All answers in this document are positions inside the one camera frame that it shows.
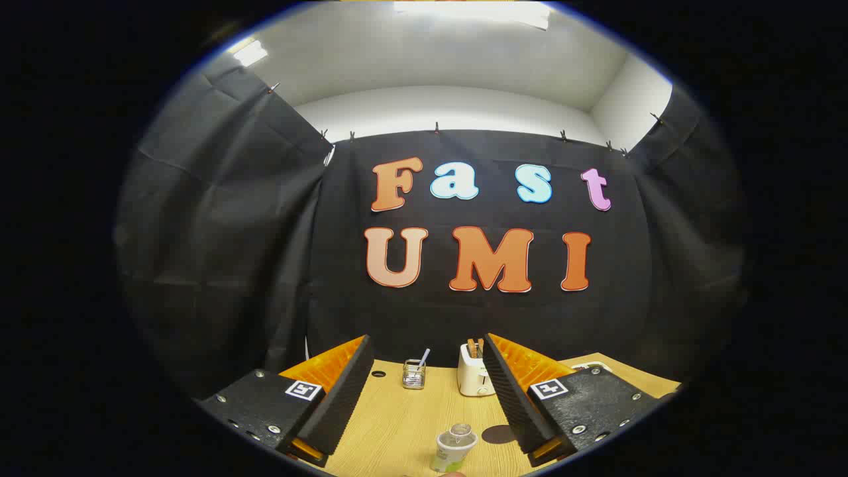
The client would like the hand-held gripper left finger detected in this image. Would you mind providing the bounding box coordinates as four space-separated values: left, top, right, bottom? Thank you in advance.
197 335 376 468

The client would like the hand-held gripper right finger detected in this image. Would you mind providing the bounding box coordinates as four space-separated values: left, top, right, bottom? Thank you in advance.
482 333 663 468

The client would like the white green juice bottle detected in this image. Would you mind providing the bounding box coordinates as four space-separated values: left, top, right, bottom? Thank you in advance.
429 424 478 474

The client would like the white toaster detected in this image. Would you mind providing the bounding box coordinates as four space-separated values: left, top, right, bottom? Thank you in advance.
457 339 496 398

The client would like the wooden table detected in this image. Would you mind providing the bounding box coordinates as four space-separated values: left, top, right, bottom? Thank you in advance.
291 353 683 477

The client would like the small ceiling light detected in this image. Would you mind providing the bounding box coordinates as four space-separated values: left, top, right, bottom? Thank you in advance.
232 40 269 67

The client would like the large ceiling light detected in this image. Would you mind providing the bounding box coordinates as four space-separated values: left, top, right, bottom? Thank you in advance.
393 0 552 30

